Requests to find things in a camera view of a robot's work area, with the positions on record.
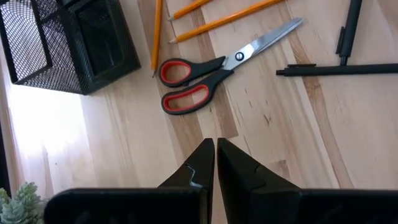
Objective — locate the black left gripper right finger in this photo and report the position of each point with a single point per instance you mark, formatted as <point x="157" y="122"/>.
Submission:
<point x="280" y="205"/>

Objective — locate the black mesh desk organizer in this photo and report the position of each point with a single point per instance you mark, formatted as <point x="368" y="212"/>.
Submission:
<point x="71" y="81"/>

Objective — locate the green succulent in pot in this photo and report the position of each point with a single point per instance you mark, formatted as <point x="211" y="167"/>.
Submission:
<point x="18" y="205"/>

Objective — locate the red and black scissors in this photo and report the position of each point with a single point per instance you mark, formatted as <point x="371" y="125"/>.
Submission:
<point x="245" y="51"/>

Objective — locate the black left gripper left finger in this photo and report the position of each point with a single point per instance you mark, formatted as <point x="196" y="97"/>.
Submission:
<point x="174" y="202"/>

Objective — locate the black pen with clip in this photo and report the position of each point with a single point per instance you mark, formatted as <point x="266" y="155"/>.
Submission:
<point x="342" y="70"/>
<point x="351" y="28"/>

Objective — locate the yellow pencil with eraser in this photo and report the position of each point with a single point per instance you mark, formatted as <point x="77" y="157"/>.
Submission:
<point x="156" y="37"/>
<point x="224" y="21"/>
<point x="189" y="7"/>

